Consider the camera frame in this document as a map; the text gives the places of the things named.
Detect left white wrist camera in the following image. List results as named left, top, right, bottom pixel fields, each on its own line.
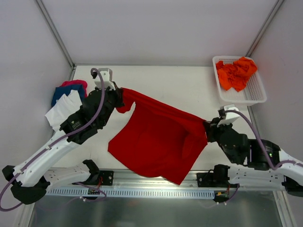
left=90, top=68, right=115, bottom=89

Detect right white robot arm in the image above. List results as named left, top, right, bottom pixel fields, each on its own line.
left=204, top=116, right=303, bottom=197

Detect orange t shirt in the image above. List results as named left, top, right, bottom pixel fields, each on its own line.
left=215, top=57, right=258, bottom=92

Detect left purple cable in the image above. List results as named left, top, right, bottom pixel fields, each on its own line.
left=0, top=68, right=106, bottom=212

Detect white plastic basket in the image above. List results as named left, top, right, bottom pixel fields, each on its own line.
left=213, top=56, right=267, bottom=106

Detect white slotted cable duct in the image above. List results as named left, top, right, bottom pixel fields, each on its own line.
left=47, top=187, right=215, bottom=200

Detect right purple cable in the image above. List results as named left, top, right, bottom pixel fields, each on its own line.
left=223, top=109, right=303, bottom=171

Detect purple cable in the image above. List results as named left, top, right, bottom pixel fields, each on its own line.
left=0, top=68, right=106, bottom=212
left=223, top=109, right=303, bottom=171

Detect pink folded t shirt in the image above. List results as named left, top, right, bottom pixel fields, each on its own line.
left=60, top=80, right=88, bottom=89

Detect aluminium mounting rail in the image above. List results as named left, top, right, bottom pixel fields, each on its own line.
left=45, top=168, right=285, bottom=191

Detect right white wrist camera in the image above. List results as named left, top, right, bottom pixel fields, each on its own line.
left=217, top=104, right=240, bottom=127

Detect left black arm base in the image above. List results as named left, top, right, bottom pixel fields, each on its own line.
left=80, top=159, right=114, bottom=186

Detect red t shirt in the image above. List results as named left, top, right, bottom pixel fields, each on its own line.
left=108, top=88, right=207, bottom=185

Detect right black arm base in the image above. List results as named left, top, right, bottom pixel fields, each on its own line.
left=196, top=164, right=237, bottom=188

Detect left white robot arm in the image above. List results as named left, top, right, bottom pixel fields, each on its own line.
left=2, top=83, right=124, bottom=205

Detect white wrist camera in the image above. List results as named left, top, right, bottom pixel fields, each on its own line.
left=217, top=104, right=240, bottom=127
left=90, top=68, right=115, bottom=89

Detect white folded t shirt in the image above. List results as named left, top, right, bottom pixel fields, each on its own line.
left=45, top=90, right=82, bottom=132

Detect blue folded t shirt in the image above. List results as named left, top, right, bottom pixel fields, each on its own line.
left=51, top=84, right=87, bottom=107

